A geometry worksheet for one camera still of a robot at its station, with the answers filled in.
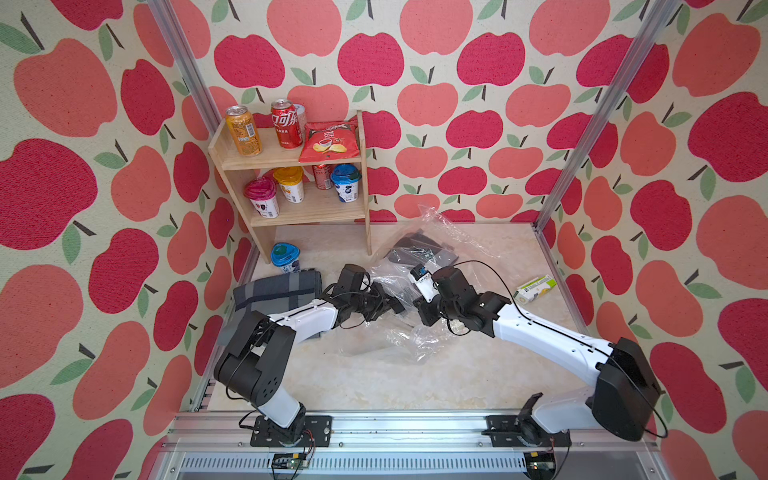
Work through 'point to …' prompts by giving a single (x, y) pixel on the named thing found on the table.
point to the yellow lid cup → (291, 181)
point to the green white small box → (534, 288)
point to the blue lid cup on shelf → (345, 178)
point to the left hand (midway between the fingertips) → (401, 305)
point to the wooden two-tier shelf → (319, 209)
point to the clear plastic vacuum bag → (402, 334)
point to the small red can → (322, 176)
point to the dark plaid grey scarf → (275, 294)
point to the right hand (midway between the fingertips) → (417, 306)
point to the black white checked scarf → (419, 248)
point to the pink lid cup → (262, 193)
